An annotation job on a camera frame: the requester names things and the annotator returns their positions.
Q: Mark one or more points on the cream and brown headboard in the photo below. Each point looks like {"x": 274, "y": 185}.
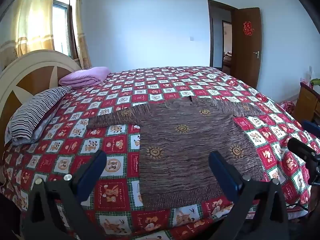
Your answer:
{"x": 30, "y": 75}

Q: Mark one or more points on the striped pillow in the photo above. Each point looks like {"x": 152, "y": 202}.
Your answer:
{"x": 32, "y": 115}

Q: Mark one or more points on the folded pink blanket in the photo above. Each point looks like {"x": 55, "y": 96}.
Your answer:
{"x": 85, "y": 76}

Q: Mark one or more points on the window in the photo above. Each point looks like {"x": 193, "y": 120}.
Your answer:
{"x": 63, "y": 22}

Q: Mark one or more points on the brown knitted sweater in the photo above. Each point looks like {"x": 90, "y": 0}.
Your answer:
{"x": 185, "y": 145}

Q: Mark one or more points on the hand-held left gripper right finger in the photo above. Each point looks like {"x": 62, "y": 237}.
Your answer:
{"x": 223, "y": 172}

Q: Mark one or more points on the green plant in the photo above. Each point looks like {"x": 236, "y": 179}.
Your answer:
{"x": 316, "y": 81}

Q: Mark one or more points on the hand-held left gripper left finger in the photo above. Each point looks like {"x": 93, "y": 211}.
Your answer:
{"x": 93, "y": 170}

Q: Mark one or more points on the wooden cabinet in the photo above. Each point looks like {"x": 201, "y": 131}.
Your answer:
{"x": 306, "y": 102}

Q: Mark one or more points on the yellow curtain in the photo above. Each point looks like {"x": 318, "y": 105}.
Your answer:
{"x": 27, "y": 20}
{"x": 81, "y": 25}

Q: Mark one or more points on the dark door frame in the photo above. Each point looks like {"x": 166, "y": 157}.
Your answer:
{"x": 215, "y": 32}

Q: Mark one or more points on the red paper door decoration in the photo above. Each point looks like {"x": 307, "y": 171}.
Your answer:
{"x": 247, "y": 28}

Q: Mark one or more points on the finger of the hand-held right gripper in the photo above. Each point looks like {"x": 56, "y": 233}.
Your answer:
{"x": 310, "y": 126}
{"x": 300, "y": 148}

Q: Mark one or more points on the brown wooden door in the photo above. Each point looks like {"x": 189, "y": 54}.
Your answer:
{"x": 246, "y": 47}

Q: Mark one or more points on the red checkered printed bedsheet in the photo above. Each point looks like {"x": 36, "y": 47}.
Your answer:
{"x": 105, "y": 140}

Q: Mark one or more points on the red bag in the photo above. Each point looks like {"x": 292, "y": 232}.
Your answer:
{"x": 287, "y": 105}

